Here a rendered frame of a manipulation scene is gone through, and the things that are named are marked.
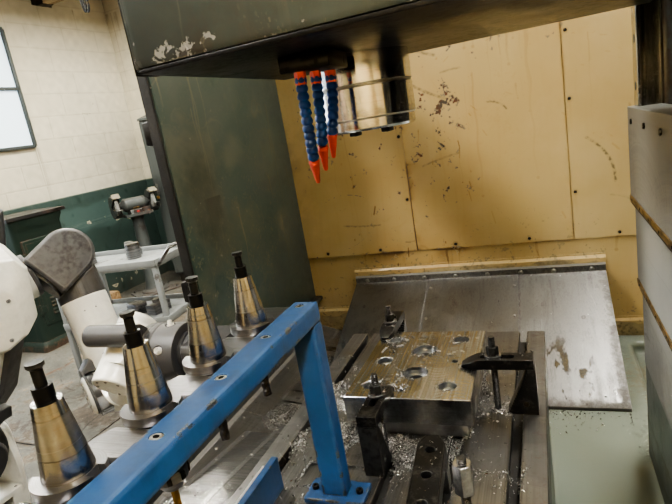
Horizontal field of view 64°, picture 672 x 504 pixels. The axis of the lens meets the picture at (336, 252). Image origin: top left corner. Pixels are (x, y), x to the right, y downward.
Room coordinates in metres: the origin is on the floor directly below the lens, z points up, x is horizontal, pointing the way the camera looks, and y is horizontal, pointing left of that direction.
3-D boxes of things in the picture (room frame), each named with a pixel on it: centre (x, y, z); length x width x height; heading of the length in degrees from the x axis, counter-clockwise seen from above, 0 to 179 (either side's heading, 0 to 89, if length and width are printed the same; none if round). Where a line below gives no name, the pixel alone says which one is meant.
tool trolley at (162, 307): (3.37, 1.30, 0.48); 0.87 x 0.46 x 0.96; 74
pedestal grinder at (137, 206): (5.88, 2.07, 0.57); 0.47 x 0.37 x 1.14; 125
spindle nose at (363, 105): (0.95, -0.10, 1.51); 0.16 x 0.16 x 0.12
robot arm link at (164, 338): (0.76, 0.23, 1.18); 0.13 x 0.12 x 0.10; 158
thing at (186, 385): (0.57, 0.20, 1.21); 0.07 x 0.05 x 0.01; 68
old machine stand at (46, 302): (4.73, 2.67, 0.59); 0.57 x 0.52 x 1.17; 155
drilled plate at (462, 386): (0.99, -0.13, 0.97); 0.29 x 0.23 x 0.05; 158
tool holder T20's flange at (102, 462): (0.42, 0.26, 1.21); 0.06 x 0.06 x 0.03
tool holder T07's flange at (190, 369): (0.62, 0.18, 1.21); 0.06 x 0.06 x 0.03
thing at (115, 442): (0.47, 0.24, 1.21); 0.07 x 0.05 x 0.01; 68
